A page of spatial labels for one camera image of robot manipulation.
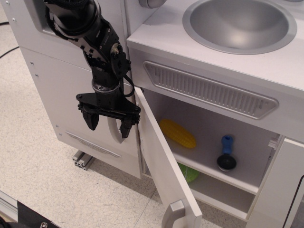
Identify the grey emblem on fridge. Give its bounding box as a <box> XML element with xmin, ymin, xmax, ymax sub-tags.
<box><xmin>66</xmin><ymin>131</ymin><xmax>121</xmax><ymax>158</ymax></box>

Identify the green toy lettuce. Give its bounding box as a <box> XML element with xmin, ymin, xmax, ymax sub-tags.
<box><xmin>178</xmin><ymin>163</ymin><xmax>200</xmax><ymax>183</ymax></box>

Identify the aluminium extrusion bar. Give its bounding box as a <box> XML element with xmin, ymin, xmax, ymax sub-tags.
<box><xmin>72</xmin><ymin>151</ymin><xmax>95</xmax><ymax>171</ymax></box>

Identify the yellow toy corn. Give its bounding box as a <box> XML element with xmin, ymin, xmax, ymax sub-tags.
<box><xmin>159</xmin><ymin>119</ymin><xmax>197</xmax><ymax>149</ymax></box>

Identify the grey cabinet door handle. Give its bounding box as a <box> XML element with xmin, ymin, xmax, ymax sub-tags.
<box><xmin>161</xmin><ymin>199</ymin><xmax>185</xmax><ymax>228</ymax></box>

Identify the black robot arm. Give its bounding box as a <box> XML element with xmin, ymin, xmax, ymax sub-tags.
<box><xmin>44</xmin><ymin>0</ymin><xmax>141</xmax><ymax>138</ymax></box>

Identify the grey fridge door handle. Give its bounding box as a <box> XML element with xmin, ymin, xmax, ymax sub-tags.
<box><xmin>107</xmin><ymin>117</ymin><xmax>124</xmax><ymax>144</ymax></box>

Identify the blue handled black utensil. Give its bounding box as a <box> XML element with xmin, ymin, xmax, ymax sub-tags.
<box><xmin>217</xmin><ymin>135</ymin><xmax>237</xmax><ymax>171</ymax></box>

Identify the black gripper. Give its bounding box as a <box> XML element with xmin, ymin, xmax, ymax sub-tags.
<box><xmin>76</xmin><ymin>93</ymin><xmax>141</xmax><ymax>139</ymax></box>

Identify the white cabinet door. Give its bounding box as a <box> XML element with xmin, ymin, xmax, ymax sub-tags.
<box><xmin>246</xmin><ymin>138</ymin><xmax>304</xmax><ymax>228</ymax></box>
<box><xmin>135</xmin><ymin>87</ymin><xmax>202</xmax><ymax>228</ymax></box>

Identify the grey vent panel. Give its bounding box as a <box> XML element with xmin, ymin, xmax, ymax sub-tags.
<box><xmin>143</xmin><ymin>61</ymin><xmax>279</xmax><ymax>120</ymax></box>

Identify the aluminium frame rail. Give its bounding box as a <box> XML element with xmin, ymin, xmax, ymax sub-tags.
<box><xmin>0</xmin><ymin>191</ymin><xmax>18</xmax><ymax>222</ymax></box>

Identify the white toy kitchen cabinet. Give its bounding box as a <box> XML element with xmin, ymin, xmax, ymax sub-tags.
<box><xmin>127</xmin><ymin>0</ymin><xmax>304</xmax><ymax>228</ymax></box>

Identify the black cable on floor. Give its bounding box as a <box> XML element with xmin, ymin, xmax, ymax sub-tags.
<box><xmin>0</xmin><ymin>21</ymin><xmax>20</xmax><ymax>59</ymax></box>

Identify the silver sink bowl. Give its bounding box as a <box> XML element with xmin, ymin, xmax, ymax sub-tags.
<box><xmin>182</xmin><ymin>0</ymin><xmax>297</xmax><ymax>55</ymax></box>

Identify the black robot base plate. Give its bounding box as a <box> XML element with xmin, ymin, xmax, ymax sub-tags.
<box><xmin>17</xmin><ymin>201</ymin><xmax>59</xmax><ymax>228</ymax></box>

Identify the grey round knob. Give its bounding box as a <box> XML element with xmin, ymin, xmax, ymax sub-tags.
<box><xmin>139</xmin><ymin>0</ymin><xmax>166</xmax><ymax>9</ymax></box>

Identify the grey recessed dispenser panel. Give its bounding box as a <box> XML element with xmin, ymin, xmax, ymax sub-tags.
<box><xmin>24</xmin><ymin>0</ymin><xmax>56</xmax><ymax>37</ymax></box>

